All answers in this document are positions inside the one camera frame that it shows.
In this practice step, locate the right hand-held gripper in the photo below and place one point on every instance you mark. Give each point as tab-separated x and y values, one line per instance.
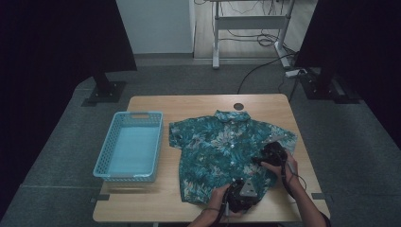
272	154

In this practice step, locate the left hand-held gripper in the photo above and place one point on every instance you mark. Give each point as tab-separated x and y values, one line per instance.
242	197

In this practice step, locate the teal floral shirt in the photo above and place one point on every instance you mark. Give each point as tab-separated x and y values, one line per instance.
214	148

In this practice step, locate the light blue plastic basket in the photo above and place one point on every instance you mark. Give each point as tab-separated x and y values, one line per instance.
135	151

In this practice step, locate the person's right hand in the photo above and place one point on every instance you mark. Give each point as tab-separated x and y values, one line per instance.
290	170

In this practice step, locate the person's left hand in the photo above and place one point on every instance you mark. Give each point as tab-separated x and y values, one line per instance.
217	201

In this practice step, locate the round dark table grommet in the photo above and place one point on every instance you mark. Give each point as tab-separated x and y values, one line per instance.
238	106

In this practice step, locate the black stand base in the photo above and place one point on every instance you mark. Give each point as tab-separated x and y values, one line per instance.
321	88
105	91

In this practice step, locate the white power strip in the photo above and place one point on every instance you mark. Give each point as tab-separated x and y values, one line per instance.
293	73

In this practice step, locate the black curtain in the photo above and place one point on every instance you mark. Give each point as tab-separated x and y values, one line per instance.
359	38
63	38

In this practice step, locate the white metal desk frame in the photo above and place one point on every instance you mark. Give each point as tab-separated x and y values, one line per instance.
252	22

